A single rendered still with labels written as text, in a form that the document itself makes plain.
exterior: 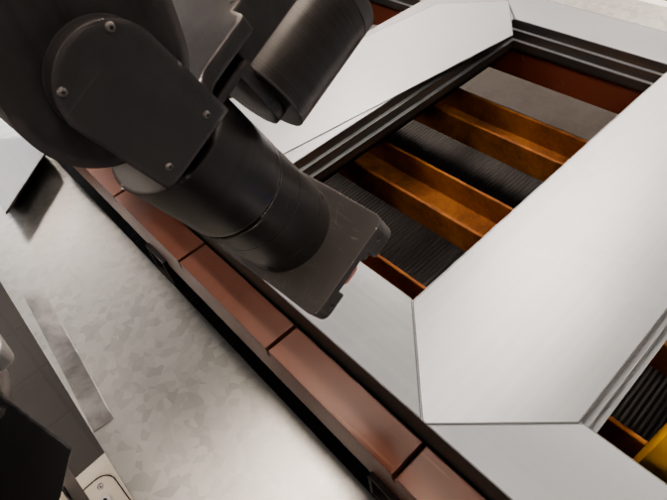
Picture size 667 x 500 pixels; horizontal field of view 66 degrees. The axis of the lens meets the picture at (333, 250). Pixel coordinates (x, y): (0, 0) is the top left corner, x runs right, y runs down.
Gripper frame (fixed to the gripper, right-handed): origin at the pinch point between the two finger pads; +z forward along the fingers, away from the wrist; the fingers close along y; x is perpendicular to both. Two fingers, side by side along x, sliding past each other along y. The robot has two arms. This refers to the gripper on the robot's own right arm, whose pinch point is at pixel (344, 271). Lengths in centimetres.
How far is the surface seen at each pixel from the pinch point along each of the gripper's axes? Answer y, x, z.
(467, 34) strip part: 27, -46, 38
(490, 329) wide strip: -7.3, -3.7, 17.0
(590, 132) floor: 35, -103, 161
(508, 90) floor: 75, -110, 164
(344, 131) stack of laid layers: 26.1, -17.1, 23.9
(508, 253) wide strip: -3.5, -12.0, 21.1
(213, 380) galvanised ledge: 20.4, 21.1, 24.6
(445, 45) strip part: 28, -41, 35
